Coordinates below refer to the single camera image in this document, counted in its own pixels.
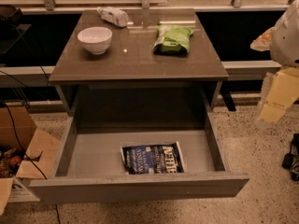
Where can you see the open grey top drawer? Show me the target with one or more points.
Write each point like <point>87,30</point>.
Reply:
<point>88,165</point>

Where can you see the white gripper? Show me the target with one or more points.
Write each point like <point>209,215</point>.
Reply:
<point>287,42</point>

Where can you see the black device on shelf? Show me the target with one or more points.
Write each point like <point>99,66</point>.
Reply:
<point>9,15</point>

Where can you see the black power adapter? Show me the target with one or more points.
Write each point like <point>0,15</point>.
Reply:
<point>291,159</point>

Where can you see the blue chip bag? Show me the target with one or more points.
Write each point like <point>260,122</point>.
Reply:
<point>149,159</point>

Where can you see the white ceramic bowl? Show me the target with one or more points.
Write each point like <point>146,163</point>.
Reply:
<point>96,40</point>

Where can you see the green chip bag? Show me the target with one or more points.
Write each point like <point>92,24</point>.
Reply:
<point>173,38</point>

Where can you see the grey cabinet counter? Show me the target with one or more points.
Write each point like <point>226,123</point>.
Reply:
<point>131,55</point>

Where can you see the brown cardboard box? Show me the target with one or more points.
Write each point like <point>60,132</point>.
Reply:
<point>27,154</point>

